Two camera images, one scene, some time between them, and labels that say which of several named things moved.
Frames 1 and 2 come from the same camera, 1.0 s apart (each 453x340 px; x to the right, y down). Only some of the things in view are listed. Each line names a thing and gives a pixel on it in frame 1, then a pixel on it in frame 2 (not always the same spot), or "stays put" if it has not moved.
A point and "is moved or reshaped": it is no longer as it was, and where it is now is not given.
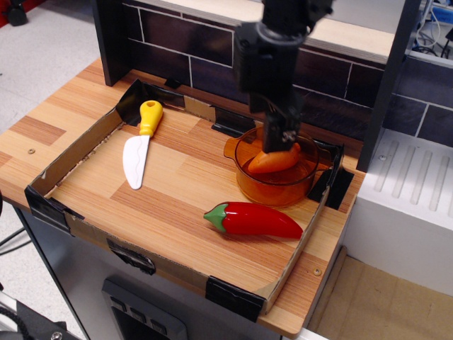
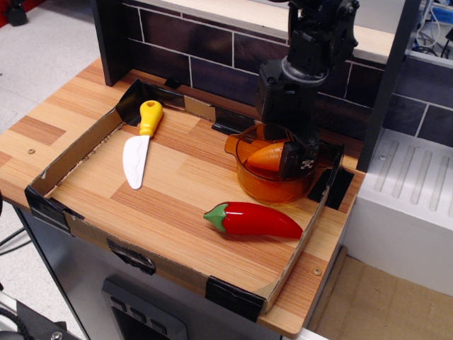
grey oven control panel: (136, 316) stays put
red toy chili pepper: (241, 217) stays put
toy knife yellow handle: (134, 150) stays put
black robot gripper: (266, 55) to (284, 100)
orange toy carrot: (274, 159) is moved or reshaped
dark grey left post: (110, 20) stays put
